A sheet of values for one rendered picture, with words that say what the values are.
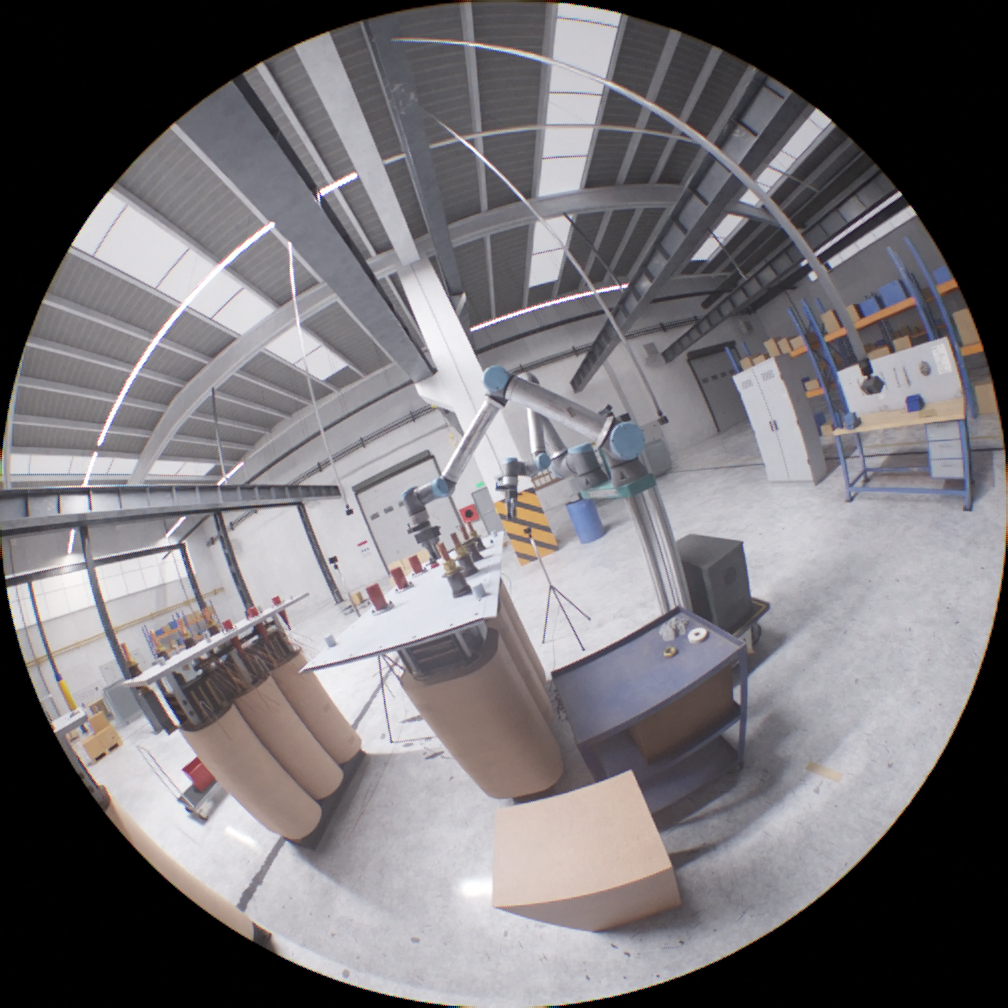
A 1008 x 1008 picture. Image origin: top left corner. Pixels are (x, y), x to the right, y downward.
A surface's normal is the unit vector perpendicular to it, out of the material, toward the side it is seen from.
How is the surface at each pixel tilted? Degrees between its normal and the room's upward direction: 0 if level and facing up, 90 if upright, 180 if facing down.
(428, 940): 0
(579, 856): 0
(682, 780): 0
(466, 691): 90
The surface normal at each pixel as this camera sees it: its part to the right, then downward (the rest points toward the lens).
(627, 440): -0.10, 0.15
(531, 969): -0.39, -0.92
